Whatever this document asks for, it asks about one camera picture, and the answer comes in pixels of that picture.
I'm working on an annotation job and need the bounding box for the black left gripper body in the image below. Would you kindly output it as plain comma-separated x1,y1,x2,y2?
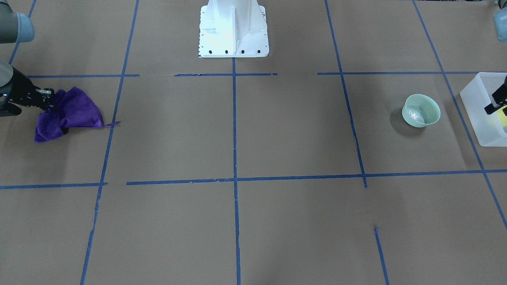
502,76,507,95

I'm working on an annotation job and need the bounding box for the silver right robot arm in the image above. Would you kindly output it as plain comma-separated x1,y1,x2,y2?
0,0,55,117

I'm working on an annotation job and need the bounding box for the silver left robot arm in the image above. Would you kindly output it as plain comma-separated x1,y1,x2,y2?
484,0,507,115

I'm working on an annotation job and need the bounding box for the light green ceramic bowl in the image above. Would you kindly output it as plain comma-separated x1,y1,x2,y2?
401,94,441,128

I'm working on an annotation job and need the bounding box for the clear plastic storage box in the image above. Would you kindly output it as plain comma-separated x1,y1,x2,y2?
459,72,507,147

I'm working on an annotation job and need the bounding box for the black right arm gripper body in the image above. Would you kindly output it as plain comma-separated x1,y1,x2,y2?
0,67,55,117

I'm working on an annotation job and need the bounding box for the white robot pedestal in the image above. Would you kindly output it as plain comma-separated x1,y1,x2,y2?
198,0,270,58

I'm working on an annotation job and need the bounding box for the yellow plastic cup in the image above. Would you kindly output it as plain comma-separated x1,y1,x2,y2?
496,105,507,128

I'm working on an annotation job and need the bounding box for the purple cloth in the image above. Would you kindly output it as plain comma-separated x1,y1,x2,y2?
33,86,119,144

